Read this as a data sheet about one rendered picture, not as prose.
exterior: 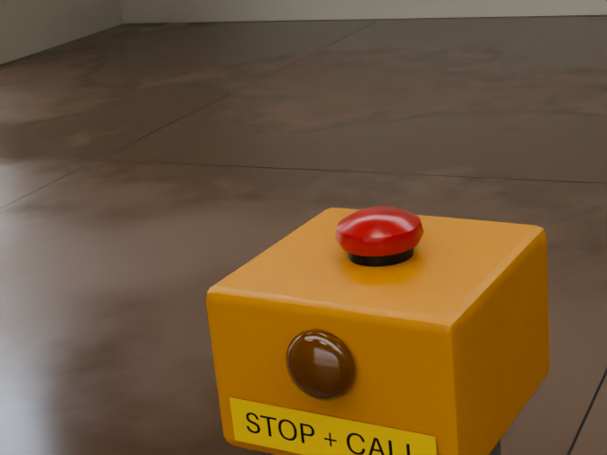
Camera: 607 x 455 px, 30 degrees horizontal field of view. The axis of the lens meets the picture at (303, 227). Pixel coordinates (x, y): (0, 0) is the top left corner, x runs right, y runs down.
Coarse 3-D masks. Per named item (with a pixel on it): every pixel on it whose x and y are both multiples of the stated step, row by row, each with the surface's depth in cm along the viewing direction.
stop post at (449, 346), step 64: (256, 256) 53; (320, 256) 52; (384, 256) 50; (448, 256) 51; (512, 256) 50; (256, 320) 49; (320, 320) 47; (384, 320) 46; (448, 320) 44; (512, 320) 50; (256, 384) 50; (384, 384) 46; (448, 384) 45; (512, 384) 51; (256, 448) 51; (320, 448) 49; (384, 448) 47; (448, 448) 46
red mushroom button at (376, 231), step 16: (368, 208) 52; (384, 208) 52; (352, 224) 50; (368, 224) 50; (384, 224) 50; (400, 224) 50; (416, 224) 50; (352, 240) 50; (368, 240) 49; (384, 240) 49; (400, 240) 50; (416, 240) 50
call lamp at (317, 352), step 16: (304, 336) 47; (320, 336) 47; (288, 352) 47; (304, 352) 47; (320, 352) 46; (336, 352) 46; (288, 368) 48; (304, 368) 47; (320, 368) 46; (336, 368) 46; (352, 368) 47; (304, 384) 47; (320, 384) 47; (336, 384) 46
